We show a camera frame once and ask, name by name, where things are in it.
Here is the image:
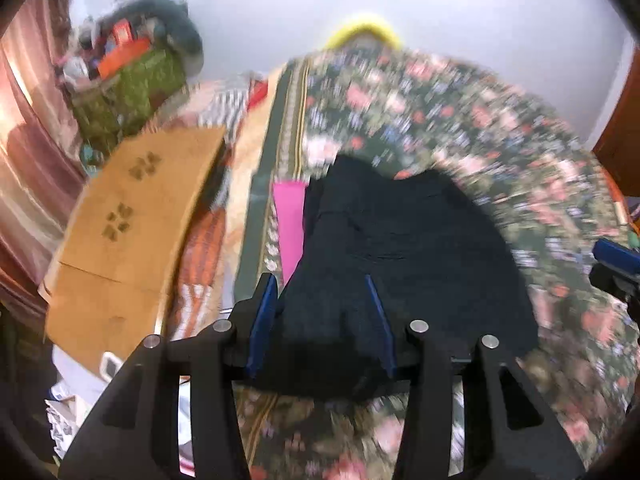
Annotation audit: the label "pink striped curtain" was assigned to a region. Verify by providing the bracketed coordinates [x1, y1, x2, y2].
[1, 0, 85, 325]

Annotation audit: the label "wooden door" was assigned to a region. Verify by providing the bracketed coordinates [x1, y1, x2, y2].
[593, 48, 640, 197]

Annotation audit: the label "grey neck pillow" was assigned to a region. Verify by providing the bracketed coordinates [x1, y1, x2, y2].
[103, 0, 204, 77]

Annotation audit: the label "green fabric storage box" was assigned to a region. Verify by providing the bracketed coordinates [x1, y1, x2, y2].
[68, 49, 186, 171]

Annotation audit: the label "black pants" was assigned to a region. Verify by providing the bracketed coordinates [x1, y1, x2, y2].
[255, 155, 538, 400]

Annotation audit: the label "floral bed quilt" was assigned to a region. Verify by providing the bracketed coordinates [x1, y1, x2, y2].
[164, 43, 637, 480]

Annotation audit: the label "white crumpled cloth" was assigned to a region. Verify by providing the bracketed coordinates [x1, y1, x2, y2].
[44, 346, 122, 460]

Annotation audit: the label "yellow foam headboard guard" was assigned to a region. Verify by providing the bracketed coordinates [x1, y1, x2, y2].
[323, 22, 402, 50]

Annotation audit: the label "orange box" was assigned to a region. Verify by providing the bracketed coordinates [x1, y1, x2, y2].
[98, 38, 151, 79]

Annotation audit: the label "folded pink pants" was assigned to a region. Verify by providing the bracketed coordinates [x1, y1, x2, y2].
[272, 181, 307, 284]

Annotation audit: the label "wooden folding lap desk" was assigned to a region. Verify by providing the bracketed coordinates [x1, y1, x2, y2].
[42, 127, 224, 374]

